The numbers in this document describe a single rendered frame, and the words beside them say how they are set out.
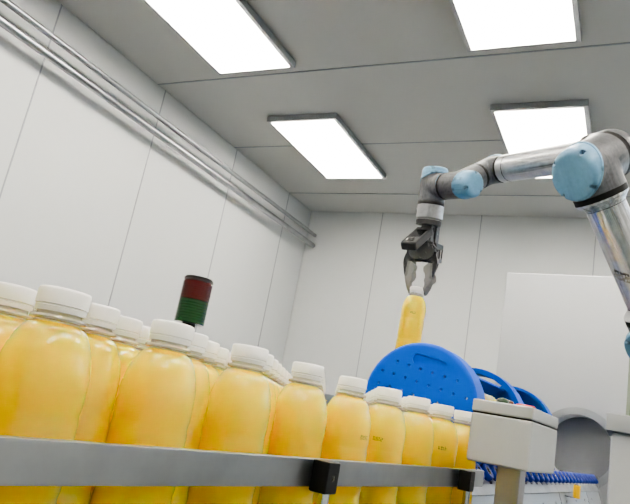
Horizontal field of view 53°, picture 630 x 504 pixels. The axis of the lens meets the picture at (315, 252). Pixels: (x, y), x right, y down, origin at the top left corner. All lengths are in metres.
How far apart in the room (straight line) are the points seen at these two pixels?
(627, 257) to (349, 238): 6.14
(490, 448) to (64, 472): 0.76
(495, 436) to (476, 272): 5.87
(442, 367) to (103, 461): 1.10
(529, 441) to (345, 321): 6.21
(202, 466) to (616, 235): 1.12
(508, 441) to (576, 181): 0.62
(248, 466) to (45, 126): 4.23
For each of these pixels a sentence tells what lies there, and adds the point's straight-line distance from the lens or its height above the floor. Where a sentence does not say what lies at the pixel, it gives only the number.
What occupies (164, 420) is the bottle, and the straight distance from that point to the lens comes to 0.56.
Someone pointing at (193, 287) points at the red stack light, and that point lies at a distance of 1.35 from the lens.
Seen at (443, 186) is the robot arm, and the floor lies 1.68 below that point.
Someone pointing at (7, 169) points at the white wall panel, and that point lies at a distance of 4.54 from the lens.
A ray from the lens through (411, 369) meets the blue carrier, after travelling 1.54.
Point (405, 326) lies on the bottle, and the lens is 1.75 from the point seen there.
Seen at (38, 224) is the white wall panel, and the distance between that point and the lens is 4.69.
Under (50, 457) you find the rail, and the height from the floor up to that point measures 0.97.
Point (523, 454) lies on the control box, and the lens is 1.09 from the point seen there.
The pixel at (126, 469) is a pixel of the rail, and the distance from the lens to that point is 0.53.
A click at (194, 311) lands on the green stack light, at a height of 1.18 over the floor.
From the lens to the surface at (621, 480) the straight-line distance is 1.64.
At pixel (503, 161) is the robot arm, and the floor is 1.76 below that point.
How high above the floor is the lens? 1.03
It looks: 14 degrees up
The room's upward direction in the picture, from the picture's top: 11 degrees clockwise
